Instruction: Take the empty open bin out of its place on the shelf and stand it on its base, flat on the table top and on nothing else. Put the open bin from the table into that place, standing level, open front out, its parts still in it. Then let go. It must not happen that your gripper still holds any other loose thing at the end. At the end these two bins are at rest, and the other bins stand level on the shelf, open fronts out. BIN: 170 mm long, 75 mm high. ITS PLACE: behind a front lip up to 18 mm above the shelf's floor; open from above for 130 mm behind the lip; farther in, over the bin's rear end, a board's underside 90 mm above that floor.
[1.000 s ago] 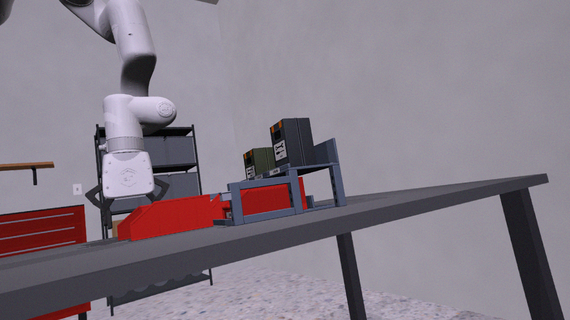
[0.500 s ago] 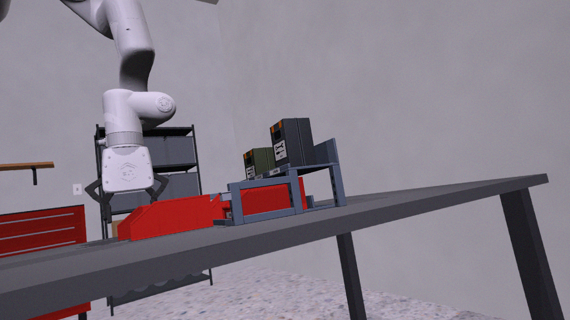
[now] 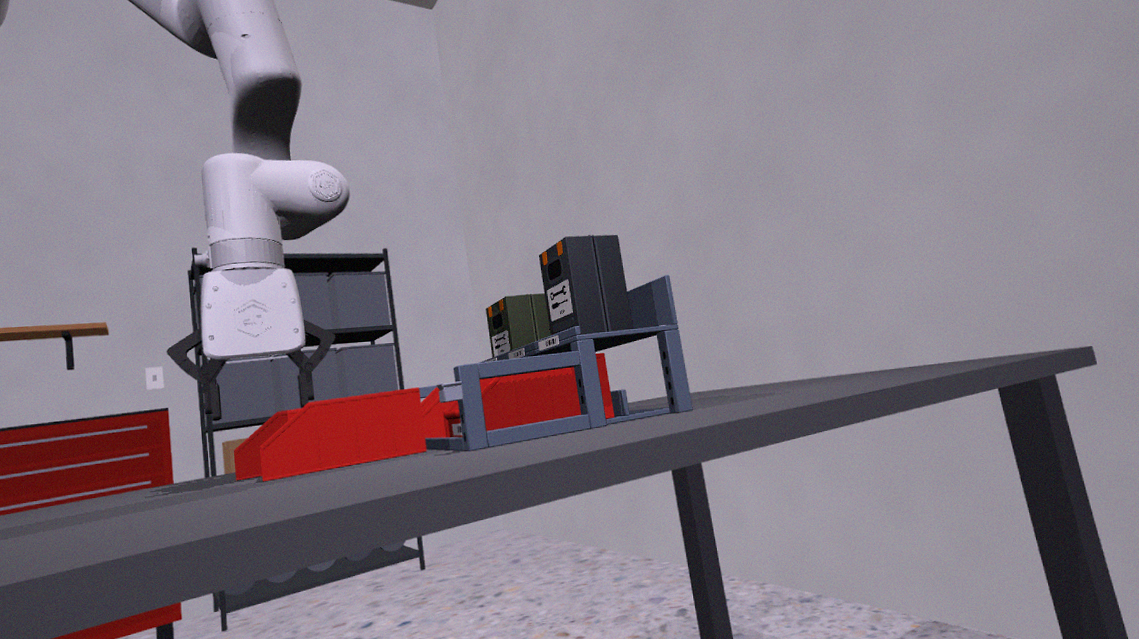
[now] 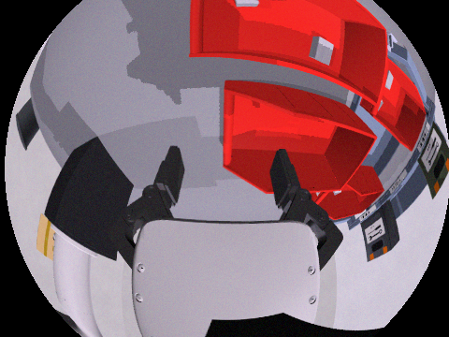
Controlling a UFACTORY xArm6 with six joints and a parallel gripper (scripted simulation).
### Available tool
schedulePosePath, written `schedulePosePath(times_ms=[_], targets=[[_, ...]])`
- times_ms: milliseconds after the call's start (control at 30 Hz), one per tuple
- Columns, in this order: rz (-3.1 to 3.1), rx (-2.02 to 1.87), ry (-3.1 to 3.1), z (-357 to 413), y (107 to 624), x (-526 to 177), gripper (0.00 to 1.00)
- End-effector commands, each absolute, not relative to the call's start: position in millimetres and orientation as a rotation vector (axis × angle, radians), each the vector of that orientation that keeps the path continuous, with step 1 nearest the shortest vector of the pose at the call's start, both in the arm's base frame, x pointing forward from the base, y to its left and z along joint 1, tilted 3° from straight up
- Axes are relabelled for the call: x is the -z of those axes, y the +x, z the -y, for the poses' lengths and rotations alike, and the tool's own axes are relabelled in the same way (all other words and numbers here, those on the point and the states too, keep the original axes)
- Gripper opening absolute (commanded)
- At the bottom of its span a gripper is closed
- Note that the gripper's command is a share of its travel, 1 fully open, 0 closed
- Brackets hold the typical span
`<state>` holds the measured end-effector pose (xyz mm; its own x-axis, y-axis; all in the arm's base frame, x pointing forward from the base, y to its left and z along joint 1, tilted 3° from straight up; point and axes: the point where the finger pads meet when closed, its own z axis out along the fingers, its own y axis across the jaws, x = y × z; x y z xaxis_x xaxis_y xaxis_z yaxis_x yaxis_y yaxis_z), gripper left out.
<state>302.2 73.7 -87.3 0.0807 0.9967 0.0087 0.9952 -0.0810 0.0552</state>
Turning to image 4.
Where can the dark green tool case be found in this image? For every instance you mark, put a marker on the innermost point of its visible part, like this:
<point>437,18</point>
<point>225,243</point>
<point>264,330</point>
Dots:
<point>434,160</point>

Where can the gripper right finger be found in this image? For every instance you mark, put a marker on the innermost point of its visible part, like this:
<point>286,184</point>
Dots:
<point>297,205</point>

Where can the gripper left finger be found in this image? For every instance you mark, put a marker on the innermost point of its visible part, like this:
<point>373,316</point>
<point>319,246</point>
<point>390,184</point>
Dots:
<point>164,191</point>

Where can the red bin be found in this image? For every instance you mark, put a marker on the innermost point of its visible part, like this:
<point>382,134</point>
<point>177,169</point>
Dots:
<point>312,128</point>
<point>280,32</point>
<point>402,109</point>
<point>349,202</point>

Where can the dark grey tool case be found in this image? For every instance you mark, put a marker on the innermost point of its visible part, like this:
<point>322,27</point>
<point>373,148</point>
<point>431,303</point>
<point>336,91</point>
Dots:
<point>380,231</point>

